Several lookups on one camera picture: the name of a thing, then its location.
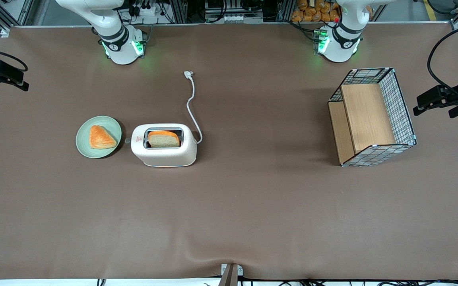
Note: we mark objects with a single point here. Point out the white two-slot toaster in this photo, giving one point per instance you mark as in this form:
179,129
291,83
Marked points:
165,157

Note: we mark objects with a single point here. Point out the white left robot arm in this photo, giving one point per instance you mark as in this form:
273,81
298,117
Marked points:
338,45

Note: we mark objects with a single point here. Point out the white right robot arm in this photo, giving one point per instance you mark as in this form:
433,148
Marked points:
119,43

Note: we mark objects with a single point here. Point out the pale green round plate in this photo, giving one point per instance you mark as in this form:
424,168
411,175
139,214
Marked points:
84,143

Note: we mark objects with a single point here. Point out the orange triangular pastry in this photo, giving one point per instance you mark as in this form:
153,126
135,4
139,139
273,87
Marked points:
101,139

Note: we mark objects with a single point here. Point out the bag of orange bread rolls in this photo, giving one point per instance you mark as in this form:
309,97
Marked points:
312,12

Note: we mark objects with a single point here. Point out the white power strip with plugs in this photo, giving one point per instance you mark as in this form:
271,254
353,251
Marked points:
149,11

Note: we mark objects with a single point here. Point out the bread slice with orange crust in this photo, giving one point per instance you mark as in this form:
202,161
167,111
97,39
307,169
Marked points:
163,140

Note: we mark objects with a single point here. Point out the brown table mat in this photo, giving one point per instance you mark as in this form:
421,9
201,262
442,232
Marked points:
253,206

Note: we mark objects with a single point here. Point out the aluminium frame post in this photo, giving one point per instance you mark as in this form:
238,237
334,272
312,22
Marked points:
178,10
284,10

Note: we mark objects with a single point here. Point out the grey metal table bracket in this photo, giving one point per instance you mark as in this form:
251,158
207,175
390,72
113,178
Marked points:
231,276

